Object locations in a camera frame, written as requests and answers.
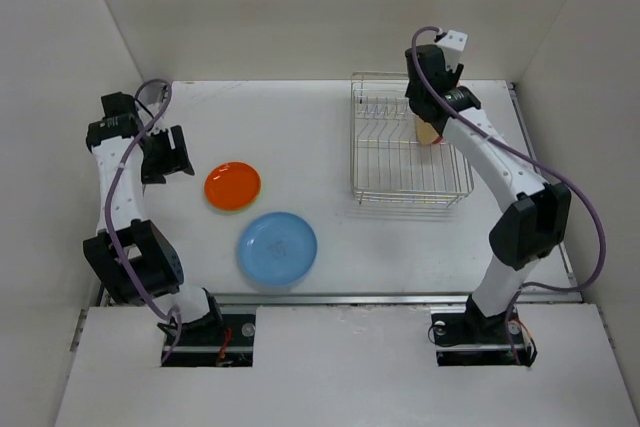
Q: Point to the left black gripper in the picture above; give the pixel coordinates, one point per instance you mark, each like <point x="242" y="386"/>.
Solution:
<point x="174" y="160"/>

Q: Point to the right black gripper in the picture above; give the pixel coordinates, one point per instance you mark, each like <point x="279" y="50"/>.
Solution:
<point x="409" y="91"/>

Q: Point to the tan beige plate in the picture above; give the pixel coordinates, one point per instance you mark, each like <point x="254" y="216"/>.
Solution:
<point x="425" y="132"/>

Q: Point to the metal wire dish rack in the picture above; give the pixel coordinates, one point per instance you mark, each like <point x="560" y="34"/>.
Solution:
<point x="388" y="163"/>

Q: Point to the orange plate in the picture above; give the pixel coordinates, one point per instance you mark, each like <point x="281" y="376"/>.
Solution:
<point x="232" y="186"/>

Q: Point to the green plate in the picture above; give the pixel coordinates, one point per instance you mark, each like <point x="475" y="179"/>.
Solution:
<point x="252" y="204"/>

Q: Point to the blue plate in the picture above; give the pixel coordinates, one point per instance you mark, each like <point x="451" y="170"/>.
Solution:
<point x="277" y="250"/>

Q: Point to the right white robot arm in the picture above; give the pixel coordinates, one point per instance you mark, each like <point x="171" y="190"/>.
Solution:
<point x="534" y="213"/>

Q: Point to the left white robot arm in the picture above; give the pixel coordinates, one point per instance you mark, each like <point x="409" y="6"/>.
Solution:
<point x="133" y="260"/>

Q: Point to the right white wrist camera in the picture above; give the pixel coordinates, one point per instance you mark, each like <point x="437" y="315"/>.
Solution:
<point x="452" y="43"/>

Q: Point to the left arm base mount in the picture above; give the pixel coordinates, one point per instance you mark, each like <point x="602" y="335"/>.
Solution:
<point x="228" y="346"/>

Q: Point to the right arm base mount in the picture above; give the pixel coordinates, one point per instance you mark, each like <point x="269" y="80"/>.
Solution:
<point x="457" y="345"/>

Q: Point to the aluminium table rail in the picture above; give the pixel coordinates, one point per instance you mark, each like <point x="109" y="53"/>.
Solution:
<point x="296" y="135"/>

